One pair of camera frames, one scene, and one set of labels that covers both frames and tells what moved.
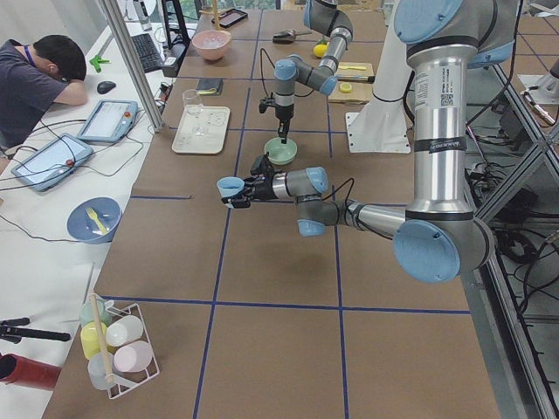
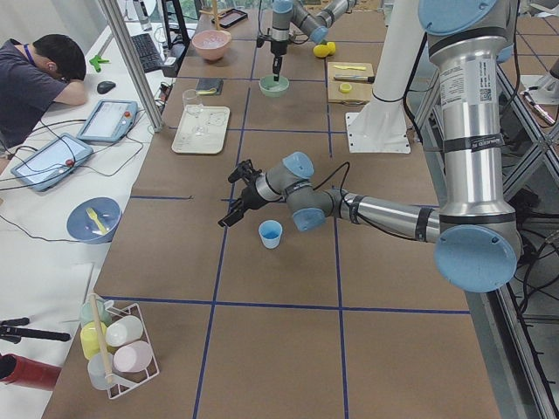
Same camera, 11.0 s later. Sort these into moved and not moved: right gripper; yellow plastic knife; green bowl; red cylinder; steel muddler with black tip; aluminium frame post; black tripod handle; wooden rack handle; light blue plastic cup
Moved: right gripper; green bowl; light blue plastic cup
Not moved: black tripod handle; red cylinder; yellow plastic knife; wooden rack handle; aluminium frame post; steel muddler with black tip
